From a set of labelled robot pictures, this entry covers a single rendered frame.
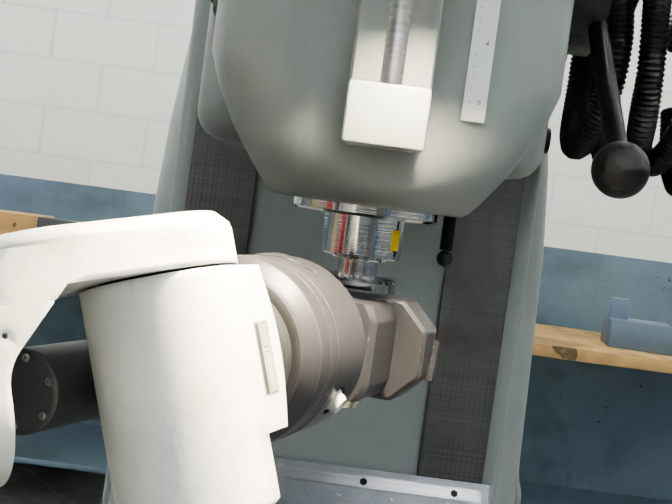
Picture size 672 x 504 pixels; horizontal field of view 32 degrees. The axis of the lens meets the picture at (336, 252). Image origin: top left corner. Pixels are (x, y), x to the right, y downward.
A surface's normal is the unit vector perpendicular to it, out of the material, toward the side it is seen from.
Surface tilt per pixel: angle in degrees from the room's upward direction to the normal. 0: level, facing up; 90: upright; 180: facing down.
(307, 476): 63
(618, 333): 90
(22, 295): 74
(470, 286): 90
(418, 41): 90
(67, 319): 90
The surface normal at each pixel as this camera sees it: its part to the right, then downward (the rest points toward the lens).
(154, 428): -0.21, -0.03
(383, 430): 0.00, 0.05
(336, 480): 0.07, -0.40
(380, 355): 0.94, 0.15
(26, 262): 0.55, -0.15
